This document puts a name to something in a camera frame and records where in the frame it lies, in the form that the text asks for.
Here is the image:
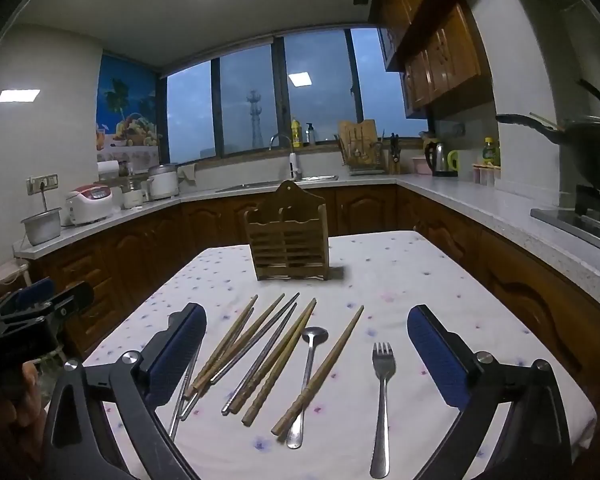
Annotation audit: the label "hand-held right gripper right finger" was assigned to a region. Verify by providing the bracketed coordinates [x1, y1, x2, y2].
[406, 304, 573, 480]

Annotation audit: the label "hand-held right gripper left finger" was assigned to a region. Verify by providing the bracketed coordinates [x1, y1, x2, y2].
[40, 302, 208, 480]

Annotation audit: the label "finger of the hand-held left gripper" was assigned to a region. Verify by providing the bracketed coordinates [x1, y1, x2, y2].
[0, 277, 57, 314]
[44, 281, 96, 322]

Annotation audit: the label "bunch of wooden chopsticks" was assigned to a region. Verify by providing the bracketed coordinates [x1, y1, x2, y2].
[186, 294, 365, 437]

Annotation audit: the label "wooden utensil holder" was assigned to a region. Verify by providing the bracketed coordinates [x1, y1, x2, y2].
[243, 180, 329, 282]

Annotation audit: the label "person's left hand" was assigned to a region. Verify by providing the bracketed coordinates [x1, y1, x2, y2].
[5, 360, 49, 438]

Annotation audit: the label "metal fork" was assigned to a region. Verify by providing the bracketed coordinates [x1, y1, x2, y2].
[369, 342, 397, 479]

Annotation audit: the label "metal chopstick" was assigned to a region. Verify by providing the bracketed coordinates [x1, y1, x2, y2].
[168, 347, 201, 439]
[211, 292, 301, 385]
[221, 303, 298, 416]
[179, 385, 200, 421]

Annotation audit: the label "metal pot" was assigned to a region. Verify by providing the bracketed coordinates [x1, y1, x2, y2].
[21, 182, 64, 247]

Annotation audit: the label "white red rice cooker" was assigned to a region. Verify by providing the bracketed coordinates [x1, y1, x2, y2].
[64, 185, 114, 226]

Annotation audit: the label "white floral tablecloth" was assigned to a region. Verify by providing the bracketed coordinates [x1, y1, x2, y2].
[82, 230, 598, 480]

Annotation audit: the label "small white appliance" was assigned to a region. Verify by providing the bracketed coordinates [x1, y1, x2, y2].
[122, 180, 149, 210]

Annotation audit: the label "wooden lower cabinets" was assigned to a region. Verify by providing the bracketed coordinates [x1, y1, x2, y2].
[15, 184, 600, 426]

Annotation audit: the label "wooden cabinets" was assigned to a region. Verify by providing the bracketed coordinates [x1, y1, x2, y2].
[370, 0, 482, 118]
[15, 184, 600, 426]

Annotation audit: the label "metal spoon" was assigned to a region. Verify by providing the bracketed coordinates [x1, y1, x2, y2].
[286, 326, 329, 450]

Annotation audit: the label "white round cooker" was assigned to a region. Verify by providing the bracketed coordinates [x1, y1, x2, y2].
[146, 163, 181, 200]

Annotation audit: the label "white kitchen countertop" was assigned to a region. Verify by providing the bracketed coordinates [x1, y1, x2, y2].
[12, 172, 600, 286]

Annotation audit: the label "steel sink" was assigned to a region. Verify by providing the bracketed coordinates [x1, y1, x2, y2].
[215, 175, 339, 194]

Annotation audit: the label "spice jar set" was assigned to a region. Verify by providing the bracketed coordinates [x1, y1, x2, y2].
[472, 162, 502, 187]

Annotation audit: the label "steel electric kettle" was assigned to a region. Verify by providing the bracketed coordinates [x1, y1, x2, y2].
[422, 140, 458, 177]

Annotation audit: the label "gas stove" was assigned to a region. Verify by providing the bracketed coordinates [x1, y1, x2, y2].
[530, 184, 600, 262]

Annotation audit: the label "knife block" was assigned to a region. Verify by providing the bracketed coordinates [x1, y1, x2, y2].
[387, 132, 404, 175]

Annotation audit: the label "metal dish rack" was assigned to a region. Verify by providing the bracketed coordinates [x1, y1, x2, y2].
[336, 132, 387, 177]

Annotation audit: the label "yellow cap oil bottle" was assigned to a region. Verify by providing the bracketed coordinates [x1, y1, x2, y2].
[482, 136, 501, 167]

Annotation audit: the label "chrome faucet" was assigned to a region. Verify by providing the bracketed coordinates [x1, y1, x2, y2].
[269, 132, 302, 181]

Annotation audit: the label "kitchen window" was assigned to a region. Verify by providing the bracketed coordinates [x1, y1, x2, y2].
[164, 27, 431, 162]

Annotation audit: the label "black wok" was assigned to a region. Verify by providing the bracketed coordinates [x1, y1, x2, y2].
[495, 79, 600, 193]

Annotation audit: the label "wooden upper cabinets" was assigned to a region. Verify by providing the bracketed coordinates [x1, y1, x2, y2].
[370, 0, 482, 118]

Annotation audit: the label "wall power outlet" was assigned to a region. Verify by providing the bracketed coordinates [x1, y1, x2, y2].
[27, 173, 60, 196]

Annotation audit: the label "fruit print wall poster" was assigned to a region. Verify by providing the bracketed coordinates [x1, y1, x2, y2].
[96, 54, 162, 162]

